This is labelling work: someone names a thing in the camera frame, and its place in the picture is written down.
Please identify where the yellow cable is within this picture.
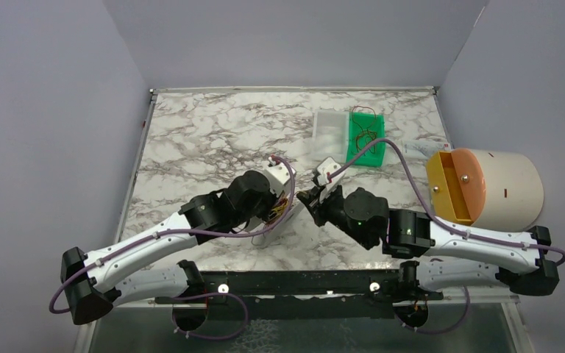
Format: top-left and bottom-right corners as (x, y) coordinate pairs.
(269, 194), (291, 225)

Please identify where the white perforated filament spool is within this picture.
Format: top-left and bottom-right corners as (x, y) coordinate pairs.
(250, 202), (305, 249)

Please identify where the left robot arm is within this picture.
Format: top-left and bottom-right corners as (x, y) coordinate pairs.
(49, 165), (295, 325)

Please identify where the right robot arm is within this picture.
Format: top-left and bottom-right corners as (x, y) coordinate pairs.
(296, 186), (559, 296)

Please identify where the white translucent plastic bin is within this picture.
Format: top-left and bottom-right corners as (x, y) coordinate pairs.
(310, 110), (349, 163)

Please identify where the green plastic bin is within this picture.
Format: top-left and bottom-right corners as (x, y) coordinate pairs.
(346, 112), (385, 168)

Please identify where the white paper label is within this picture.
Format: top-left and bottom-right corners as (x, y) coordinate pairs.
(402, 140), (452, 160)

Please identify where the white and orange cylinder container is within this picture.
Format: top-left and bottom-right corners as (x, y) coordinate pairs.
(426, 148), (544, 232)

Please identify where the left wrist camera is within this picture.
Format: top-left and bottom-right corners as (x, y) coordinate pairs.
(263, 156), (296, 197)

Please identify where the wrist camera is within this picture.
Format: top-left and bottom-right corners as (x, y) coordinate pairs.
(263, 156), (296, 197)
(312, 157), (345, 201)

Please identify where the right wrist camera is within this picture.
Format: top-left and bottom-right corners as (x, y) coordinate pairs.
(312, 157), (345, 201)

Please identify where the black mounting rail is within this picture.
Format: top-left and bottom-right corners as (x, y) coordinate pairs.
(154, 268), (443, 321)

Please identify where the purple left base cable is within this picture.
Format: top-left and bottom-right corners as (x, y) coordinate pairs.
(172, 292), (249, 342)

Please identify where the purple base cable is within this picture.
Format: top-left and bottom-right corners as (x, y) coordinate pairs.
(393, 285), (471, 338)
(172, 292), (249, 342)

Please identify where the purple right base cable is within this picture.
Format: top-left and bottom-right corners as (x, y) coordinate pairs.
(393, 285), (471, 338)

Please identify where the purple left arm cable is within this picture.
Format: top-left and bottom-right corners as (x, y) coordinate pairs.
(48, 154), (297, 315)

